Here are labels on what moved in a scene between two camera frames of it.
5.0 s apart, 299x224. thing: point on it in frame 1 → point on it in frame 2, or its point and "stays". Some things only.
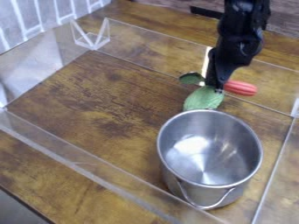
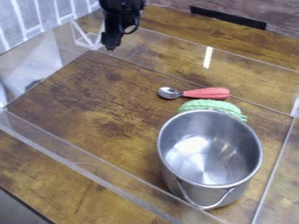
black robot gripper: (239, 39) → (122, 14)
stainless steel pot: (210, 152) stays
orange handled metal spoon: (239, 87) → (214, 94)
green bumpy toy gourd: (202, 98) → (212, 105)
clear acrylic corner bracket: (88, 39) stays
